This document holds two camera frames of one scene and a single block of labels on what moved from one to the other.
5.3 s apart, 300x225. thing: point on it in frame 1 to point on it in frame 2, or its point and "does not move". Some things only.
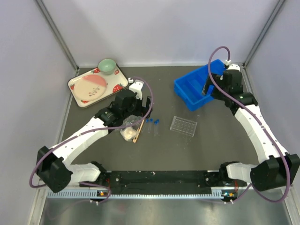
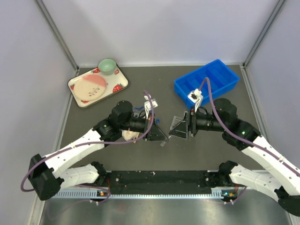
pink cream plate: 89,87 does not move
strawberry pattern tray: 93,86 does not move
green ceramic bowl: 107,66 does not move
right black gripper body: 218,78 to 206,122
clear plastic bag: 129,133 does not move
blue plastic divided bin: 190,87 does not move
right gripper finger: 208,82 to 181,130
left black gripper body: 137,108 to 139,124
